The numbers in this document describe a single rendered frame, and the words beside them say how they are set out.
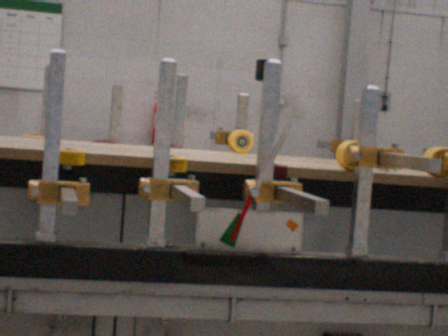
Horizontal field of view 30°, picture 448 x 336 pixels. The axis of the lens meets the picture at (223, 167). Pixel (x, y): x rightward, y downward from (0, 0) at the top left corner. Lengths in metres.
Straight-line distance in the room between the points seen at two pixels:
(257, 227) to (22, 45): 7.24
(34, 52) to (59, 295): 7.18
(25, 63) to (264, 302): 7.21
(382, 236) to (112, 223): 0.73
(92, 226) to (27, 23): 7.03
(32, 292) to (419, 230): 1.06
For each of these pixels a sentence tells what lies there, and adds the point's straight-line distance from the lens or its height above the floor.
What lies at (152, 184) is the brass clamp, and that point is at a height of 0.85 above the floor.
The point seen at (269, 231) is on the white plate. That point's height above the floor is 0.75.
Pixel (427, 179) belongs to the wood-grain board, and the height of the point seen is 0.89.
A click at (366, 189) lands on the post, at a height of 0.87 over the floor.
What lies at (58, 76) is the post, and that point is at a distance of 1.94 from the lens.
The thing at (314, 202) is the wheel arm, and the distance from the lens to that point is 1.73.
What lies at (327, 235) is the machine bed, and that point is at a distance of 2.30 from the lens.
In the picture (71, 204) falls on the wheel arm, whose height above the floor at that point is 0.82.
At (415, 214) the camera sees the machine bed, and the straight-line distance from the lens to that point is 2.39.
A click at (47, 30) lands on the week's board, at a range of 9.11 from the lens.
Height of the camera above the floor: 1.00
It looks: 3 degrees down
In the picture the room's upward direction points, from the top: 4 degrees clockwise
